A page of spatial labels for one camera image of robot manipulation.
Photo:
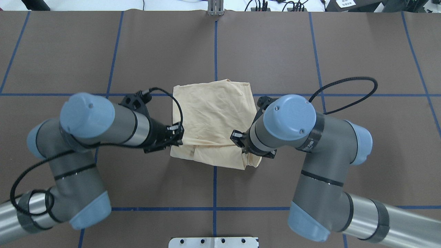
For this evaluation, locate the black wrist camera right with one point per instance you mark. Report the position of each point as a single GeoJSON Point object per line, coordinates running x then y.
{"type": "Point", "coordinates": [264, 102]}

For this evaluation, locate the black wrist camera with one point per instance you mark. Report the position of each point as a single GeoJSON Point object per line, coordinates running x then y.
{"type": "Point", "coordinates": [137, 101]}
{"type": "Point", "coordinates": [264, 102]}

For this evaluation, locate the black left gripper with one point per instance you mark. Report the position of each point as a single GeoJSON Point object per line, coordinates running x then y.
{"type": "Point", "coordinates": [157, 132]}

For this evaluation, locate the aluminium frame post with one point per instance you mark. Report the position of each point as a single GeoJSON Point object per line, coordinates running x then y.
{"type": "Point", "coordinates": [215, 7]}

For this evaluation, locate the white central mounting column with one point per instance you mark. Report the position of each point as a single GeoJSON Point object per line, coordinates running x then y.
{"type": "Point", "coordinates": [214, 242]}

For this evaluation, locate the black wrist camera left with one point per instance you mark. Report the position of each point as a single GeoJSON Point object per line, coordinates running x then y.
{"type": "Point", "coordinates": [137, 101]}

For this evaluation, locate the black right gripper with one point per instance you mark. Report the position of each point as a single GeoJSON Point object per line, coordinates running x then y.
{"type": "Point", "coordinates": [238, 136]}

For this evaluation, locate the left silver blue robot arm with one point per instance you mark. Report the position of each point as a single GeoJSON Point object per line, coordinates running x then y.
{"type": "Point", "coordinates": [79, 196]}

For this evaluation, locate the beige long-sleeve printed shirt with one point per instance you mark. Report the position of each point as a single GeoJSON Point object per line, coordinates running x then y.
{"type": "Point", "coordinates": [210, 112]}

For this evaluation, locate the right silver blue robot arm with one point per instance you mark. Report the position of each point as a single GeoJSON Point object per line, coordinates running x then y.
{"type": "Point", "coordinates": [320, 205]}

